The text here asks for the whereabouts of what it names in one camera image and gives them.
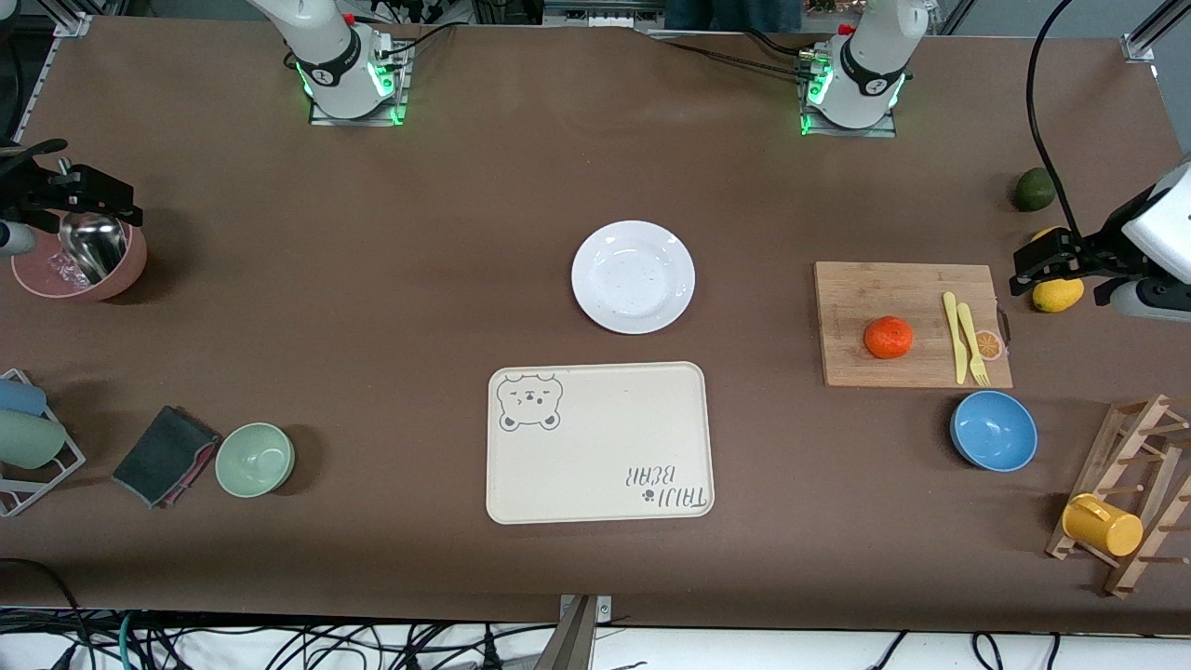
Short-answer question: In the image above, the black base cable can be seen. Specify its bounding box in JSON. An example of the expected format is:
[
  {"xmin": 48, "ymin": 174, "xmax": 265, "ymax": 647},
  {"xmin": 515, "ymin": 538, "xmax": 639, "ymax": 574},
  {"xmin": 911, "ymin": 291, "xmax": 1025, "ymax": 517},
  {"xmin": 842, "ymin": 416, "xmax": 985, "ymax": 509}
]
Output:
[
  {"xmin": 377, "ymin": 23, "xmax": 457, "ymax": 71},
  {"xmin": 651, "ymin": 28, "xmax": 824, "ymax": 80}
]

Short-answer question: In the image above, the dark green avocado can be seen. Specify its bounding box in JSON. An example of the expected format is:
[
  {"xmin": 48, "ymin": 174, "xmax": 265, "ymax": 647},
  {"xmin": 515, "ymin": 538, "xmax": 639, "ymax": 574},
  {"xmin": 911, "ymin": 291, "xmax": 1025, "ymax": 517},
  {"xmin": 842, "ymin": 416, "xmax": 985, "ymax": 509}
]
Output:
[{"xmin": 1013, "ymin": 167, "xmax": 1058, "ymax": 213}]

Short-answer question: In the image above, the wooden mug rack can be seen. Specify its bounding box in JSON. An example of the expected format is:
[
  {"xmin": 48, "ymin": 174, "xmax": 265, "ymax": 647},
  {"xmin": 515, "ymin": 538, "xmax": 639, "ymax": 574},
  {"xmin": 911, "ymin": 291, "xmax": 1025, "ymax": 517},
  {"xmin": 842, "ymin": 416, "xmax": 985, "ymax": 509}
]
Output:
[{"xmin": 1045, "ymin": 394, "xmax": 1191, "ymax": 598}]

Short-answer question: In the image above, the blue bowl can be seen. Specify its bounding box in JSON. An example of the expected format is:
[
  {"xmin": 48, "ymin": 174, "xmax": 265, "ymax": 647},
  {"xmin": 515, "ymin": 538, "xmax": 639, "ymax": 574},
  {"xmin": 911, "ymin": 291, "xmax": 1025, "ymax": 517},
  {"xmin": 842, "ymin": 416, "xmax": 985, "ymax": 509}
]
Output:
[{"xmin": 950, "ymin": 390, "xmax": 1039, "ymax": 473}]

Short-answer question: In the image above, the pale green cup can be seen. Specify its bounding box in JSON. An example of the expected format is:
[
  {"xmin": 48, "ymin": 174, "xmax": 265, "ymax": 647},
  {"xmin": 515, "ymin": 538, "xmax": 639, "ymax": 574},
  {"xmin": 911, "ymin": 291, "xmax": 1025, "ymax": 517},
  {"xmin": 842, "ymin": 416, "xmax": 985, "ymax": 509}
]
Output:
[{"xmin": 0, "ymin": 409, "xmax": 67, "ymax": 471}]

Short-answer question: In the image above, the folded dark grey cloth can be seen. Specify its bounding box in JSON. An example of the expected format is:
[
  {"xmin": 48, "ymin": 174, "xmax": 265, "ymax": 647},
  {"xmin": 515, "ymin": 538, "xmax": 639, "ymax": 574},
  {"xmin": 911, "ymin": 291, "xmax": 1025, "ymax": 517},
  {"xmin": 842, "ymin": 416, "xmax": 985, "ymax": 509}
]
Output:
[{"xmin": 112, "ymin": 405, "xmax": 221, "ymax": 509}]

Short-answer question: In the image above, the aluminium frame profile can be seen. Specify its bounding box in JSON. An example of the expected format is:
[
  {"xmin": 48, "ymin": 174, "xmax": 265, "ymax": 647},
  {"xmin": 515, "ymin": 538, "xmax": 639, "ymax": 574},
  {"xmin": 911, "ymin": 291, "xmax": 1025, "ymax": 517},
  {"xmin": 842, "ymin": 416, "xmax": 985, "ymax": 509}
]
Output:
[
  {"xmin": 51, "ymin": 0, "xmax": 94, "ymax": 38},
  {"xmin": 1121, "ymin": 0, "xmax": 1191, "ymax": 64}
]

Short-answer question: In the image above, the yellow mug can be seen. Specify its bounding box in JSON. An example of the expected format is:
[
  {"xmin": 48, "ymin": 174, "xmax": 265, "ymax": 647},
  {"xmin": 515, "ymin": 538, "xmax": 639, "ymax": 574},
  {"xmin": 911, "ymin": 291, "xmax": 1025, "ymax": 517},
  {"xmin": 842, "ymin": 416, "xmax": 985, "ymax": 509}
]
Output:
[{"xmin": 1062, "ymin": 493, "xmax": 1144, "ymax": 558}]

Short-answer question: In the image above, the black right base cable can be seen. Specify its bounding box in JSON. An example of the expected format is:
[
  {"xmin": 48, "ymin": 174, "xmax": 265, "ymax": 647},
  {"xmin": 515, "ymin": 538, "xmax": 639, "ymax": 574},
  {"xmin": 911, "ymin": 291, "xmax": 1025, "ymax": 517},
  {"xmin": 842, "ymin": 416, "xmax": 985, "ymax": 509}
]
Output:
[{"xmin": 377, "ymin": 23, "xmax": 457, "ymax": 71}]

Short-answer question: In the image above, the pale green bowl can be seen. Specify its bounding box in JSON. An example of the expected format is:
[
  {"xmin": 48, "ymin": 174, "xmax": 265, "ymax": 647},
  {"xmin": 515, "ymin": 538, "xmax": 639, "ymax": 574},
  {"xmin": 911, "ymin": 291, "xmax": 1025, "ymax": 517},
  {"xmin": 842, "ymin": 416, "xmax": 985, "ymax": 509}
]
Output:
[{"xmin": 215, "ymin": 422, "xmax": 296, "ymax": 499}]

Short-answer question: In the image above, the orange mandarin fruit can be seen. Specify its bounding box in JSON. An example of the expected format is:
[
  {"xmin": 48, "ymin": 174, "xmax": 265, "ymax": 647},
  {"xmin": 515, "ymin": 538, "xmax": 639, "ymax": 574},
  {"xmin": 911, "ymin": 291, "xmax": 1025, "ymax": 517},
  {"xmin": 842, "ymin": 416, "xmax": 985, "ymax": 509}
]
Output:
[{"xmin": 864, "ymin": 316, "xmax": 914, "ymax": 360}]

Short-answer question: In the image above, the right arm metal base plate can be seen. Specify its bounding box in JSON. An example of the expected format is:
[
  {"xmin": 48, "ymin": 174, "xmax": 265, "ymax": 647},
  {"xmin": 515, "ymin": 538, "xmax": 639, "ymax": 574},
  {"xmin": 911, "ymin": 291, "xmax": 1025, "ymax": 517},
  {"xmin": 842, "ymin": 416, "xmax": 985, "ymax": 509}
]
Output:
[{"xmin": 309, "ymin": 42, "xmax": 410, "ymax": 127}]

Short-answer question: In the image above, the metal scoop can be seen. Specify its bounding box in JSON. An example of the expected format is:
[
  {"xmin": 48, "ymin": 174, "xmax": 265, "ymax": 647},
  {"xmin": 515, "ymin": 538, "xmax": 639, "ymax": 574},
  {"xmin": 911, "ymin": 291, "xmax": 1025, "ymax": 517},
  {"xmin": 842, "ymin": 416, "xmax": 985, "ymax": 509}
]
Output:
[{"xmin": 58, "ymin": 158, "xmax": 128, "ymax": 285}]

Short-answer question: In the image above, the white wire rack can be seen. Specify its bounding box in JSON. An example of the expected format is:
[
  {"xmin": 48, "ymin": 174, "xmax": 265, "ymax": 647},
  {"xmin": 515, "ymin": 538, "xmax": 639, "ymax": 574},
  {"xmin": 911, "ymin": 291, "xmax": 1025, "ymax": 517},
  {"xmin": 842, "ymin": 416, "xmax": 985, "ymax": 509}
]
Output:
[{"xmin": 0, "ymin": 368, "xmax": 87, "ymax": 518}]

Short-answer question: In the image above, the grey metal equipment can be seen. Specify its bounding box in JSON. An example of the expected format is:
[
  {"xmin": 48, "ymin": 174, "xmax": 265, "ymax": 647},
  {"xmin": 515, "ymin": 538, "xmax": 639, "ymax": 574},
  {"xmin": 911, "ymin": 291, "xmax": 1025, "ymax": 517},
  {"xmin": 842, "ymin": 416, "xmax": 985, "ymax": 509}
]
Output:
[{"xmin": 542, "ymin": 0, "xmax": 666, "ymax": 29}]

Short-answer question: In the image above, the black left base cable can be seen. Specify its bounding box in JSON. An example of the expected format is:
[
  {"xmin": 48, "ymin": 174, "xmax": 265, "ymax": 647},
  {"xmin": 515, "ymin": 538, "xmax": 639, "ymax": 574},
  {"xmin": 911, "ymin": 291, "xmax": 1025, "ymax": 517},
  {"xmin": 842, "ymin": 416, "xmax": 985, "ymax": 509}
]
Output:
[{"xmin": 651, "ymin": 28, "xmax": 824, "ymax": 80}]

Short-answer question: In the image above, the metal table clamp bracket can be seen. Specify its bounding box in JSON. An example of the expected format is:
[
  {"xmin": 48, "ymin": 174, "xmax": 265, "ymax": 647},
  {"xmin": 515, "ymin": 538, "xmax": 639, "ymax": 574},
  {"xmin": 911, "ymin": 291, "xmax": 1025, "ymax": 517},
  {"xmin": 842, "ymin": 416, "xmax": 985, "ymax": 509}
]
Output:
[{"xmin": 556, "ymin": 594, "xmax": 613, "ymax": 670}]

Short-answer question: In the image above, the bamboo cutting board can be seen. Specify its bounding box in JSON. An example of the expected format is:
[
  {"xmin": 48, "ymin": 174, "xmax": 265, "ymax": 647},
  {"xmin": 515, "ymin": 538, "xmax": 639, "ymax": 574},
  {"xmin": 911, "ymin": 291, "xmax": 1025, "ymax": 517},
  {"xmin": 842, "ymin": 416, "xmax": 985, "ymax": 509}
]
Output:
[{"xmin": 814, "ymin": 261, "xmax": 1014, "ymax": 389}]

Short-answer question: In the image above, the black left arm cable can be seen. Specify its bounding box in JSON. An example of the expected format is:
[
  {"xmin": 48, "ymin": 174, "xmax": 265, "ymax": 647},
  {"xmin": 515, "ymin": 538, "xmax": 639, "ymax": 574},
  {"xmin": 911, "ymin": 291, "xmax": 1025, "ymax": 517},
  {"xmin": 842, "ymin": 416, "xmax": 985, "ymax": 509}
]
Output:
[{"xmin": 1025, "ymin": 0, "xmax": 1085, "ymax": 245}]

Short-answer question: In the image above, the light blue cup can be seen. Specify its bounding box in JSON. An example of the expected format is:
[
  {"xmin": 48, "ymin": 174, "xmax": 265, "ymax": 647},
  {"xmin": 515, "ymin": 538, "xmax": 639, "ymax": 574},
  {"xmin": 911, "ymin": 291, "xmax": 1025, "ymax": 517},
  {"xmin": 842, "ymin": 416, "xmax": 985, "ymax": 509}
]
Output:
[{"xmin": 0, "ymin": 378, "xmax": 47, "ymax": 417}]

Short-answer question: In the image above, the yellow plastic knife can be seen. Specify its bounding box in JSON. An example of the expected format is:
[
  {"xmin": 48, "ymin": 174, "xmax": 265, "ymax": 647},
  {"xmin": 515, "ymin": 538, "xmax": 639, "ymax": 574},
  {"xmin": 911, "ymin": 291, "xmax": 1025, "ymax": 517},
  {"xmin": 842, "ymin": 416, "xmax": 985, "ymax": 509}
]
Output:
[{"xmin": 943, "ymin": 291, "xmax": 970, "ymax": 385}]

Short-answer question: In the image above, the cream tray with bear print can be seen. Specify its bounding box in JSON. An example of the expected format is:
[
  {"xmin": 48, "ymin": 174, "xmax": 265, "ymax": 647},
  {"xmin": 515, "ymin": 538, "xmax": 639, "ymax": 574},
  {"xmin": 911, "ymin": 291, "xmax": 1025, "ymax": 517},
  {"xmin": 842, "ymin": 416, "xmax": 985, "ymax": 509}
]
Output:
[{"xmin": 486, "ymin": 361, "xmax": 716, "ymax": 526}]

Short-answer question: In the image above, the pink bowl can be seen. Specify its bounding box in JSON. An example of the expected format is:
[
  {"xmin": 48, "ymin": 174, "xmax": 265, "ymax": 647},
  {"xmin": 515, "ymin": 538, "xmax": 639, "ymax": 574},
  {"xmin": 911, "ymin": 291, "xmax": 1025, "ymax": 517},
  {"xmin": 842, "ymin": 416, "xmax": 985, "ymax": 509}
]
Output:
[{"xmin": 11, "ymin": 212, "xmax": 148, "ymax": 302}]

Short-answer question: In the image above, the white round plate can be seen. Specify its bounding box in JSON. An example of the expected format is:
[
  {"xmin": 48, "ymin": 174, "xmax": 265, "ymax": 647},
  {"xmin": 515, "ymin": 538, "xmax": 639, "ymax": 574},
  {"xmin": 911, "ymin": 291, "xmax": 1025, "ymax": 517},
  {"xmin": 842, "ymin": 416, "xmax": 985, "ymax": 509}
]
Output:
[{"xmin": 571, "ymin": 221, "xmax": 696, "ymax": 335}]

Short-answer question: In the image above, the yellow plastic fork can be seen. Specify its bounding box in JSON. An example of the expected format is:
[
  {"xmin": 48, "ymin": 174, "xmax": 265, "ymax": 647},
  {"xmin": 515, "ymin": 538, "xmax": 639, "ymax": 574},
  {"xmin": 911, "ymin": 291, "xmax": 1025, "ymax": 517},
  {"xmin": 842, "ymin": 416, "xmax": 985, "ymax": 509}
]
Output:
[{"xmin": 957, "ymin": 301, "xmax": 991, "ymax": 387}]

